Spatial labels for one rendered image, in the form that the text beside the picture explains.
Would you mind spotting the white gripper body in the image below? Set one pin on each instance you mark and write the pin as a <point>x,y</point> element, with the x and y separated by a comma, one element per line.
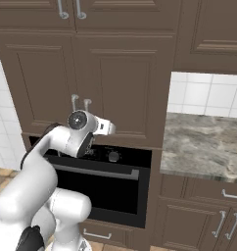
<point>110,127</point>

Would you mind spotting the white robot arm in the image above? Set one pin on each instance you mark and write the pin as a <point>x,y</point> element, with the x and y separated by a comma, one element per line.
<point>32,183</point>

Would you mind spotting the brown cabinet door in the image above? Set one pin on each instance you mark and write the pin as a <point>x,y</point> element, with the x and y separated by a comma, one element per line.
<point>38,78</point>
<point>127,85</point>
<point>212,32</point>
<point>236,240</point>
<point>130,14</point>
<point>29,13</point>
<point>185,225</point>

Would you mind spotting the black built-in oven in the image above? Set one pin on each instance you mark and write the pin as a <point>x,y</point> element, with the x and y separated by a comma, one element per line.
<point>117,192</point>

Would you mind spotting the brown drawer front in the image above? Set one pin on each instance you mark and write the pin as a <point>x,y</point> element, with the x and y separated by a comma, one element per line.
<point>120,230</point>
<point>205,191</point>

